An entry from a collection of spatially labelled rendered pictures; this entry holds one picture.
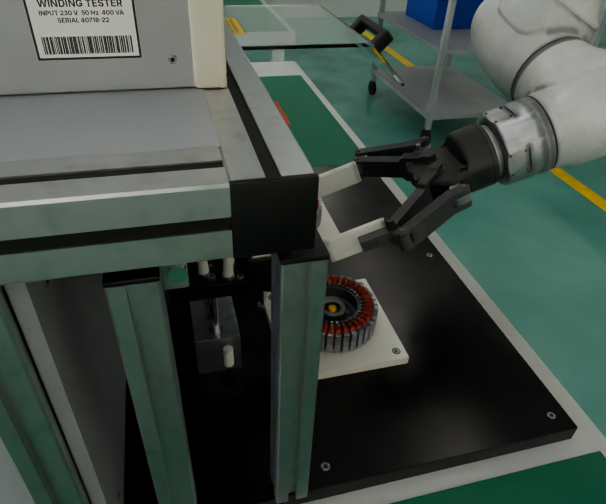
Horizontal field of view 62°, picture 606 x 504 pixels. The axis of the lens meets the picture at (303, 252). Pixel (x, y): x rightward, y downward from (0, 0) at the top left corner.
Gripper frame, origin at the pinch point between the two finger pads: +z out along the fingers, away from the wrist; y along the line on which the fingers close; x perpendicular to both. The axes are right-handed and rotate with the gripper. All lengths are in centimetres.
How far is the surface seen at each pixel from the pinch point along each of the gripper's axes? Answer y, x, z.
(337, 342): 11.0, 9.7, 3.9
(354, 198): -26.7, 16.9, -5.2
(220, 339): 10.8, 3.1, 15.5
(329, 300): 4.2, 9.4, 3.4
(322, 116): -71, 19, -7
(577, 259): -99, 133, -88
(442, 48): -210, 71, -82
